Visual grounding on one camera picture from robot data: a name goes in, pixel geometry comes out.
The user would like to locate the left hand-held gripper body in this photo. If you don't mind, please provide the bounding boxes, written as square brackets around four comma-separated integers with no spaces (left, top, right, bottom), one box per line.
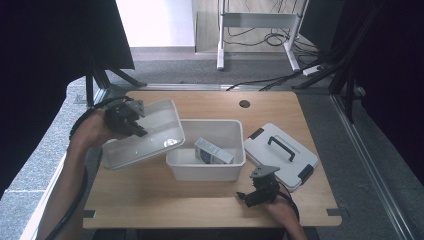
[104,99,147,135]

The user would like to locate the black metal stand legs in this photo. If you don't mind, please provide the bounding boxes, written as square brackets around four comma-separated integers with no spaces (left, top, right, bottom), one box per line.
[84,54,148,117]
[292,0,384,124]

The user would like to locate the grey cardboard carton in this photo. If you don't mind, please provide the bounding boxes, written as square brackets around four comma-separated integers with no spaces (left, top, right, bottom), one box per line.
[193,137,236,165]

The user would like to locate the white metal desk frame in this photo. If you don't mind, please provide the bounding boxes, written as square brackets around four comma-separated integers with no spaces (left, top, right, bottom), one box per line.
[216,0,310,72]

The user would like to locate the white lid with black handle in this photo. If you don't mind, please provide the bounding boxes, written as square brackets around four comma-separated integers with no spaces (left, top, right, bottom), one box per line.
[243,122,320,193]

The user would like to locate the white plastic storage box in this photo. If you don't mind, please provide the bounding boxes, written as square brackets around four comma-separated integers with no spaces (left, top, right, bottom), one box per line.
[165,118,247,183]

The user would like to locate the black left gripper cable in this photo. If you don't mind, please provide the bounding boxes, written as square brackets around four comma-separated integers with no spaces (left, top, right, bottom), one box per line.
[44,95,135,240]

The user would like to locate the silver floor rail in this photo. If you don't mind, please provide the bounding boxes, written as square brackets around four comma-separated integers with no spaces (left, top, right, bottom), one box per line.
[329,94,416,240]
[139,83,234,92]
[19,88,109,240]

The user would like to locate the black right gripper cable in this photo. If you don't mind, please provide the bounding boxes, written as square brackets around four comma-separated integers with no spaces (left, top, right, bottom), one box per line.
[275,181,300,222]

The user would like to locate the black curtain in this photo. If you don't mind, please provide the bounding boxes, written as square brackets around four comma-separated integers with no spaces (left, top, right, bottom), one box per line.
[0,0,136,198]
[333,0,424,186]

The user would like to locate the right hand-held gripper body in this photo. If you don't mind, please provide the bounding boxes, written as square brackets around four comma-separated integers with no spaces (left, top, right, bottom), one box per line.
[250,164,281,203]

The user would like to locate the white power strip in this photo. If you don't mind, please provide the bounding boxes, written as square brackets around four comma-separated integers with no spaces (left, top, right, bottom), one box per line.
[302,64,323,76]

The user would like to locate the clear plastic tray insert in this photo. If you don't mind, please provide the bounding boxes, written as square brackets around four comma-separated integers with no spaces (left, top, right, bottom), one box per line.
[101,98,186,171]

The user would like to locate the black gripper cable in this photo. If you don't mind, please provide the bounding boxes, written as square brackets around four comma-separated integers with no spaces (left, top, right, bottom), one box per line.
[275,181,300,222]
[44,95,135,240]

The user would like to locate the person's right hand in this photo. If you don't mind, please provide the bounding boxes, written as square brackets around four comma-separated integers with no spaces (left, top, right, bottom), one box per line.
[263,194,299,232]

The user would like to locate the coiled black floor cables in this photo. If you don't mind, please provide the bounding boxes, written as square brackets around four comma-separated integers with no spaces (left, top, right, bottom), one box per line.
[225,25,321,58]

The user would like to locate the black cables along floor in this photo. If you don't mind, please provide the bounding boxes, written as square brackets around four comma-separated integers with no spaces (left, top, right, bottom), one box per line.
[225,59,323,92]

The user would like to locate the person's left hand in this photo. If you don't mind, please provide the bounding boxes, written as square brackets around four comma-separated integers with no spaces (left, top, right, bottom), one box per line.
[68,109,129,154]

